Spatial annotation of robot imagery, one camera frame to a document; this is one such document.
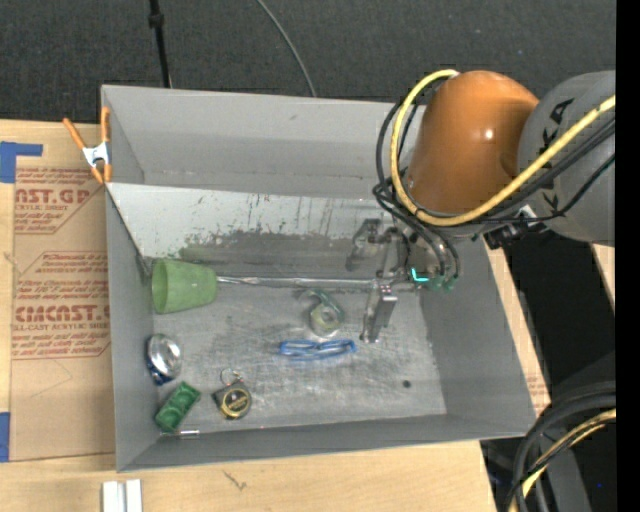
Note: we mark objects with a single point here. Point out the dark green flat block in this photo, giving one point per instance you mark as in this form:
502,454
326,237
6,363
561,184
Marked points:
176,407

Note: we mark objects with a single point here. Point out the black and yellow tape measure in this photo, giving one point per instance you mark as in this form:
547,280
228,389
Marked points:
234,399

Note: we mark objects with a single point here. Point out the brown cardboard board, red print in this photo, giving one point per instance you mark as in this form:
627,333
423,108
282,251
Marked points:
60,400

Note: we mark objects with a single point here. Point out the black cylinder on white bracket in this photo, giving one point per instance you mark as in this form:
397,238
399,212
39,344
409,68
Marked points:
505,232

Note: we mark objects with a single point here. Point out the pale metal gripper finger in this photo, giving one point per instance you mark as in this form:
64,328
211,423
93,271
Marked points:
381,312
362,247

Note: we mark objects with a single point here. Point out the crushed silver and blue can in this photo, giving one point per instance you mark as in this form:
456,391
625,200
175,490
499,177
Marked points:
164,356

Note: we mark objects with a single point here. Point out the grey metal bin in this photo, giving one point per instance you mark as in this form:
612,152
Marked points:
280,400

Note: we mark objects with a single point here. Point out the blue glasses frame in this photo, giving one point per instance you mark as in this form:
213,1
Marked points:
320,349

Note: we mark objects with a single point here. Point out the clear greenish plastic object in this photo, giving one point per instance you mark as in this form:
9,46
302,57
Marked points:
325,317

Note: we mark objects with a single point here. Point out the pale green plastic cup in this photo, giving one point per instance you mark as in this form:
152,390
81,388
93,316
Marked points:
182,287

